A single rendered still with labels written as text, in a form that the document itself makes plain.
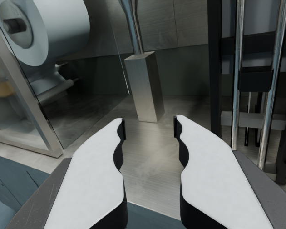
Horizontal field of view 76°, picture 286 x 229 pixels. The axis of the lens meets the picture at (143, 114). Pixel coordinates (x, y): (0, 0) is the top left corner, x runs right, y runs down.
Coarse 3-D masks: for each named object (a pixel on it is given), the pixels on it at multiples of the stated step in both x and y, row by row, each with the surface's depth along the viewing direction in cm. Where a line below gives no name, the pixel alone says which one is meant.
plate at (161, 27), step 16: (112, 0) 85; (144, 0) 79; (160, 0) 76; (176, 0) 74; (192, 0) 71; (112, 16) 89; (144, 16) 82; (160, 16) 79; (176, 16) 76; (192, 16) 74; (128, 32) 90; (144, 32) 86; (160, 32) 83; (176, 32) 80; (192, 32) 77; (128, 48) 94; (144, 48) 90; (160, 48) 87
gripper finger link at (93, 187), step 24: (120, 120) 12; (96, 144) 10; (120, 144) 10; (72, 168) 8; (96, 168) 8; (72, 192) 7; (96, 192) 7; (120, 192) 7; (72, 216) 6; (96, 216) 6; (120, 216) 7
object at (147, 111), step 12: (120, 0) 58; (132, 0) 58; (132, 12) 60; (132, 24) 62; (132, 36) 64; (132, 60) 66; (144, 60) 64; (156, 60) 71; (132, 72) 69; (144, 72) 66; (156, 72) 72; (132, 84) 71; (144, 84) 69; (156, 84) 72; (144, 96) 72; (156, 96) 73; (144, 108) 75; (156, 108) 74; (144, 120) 78; (156, 120) 75
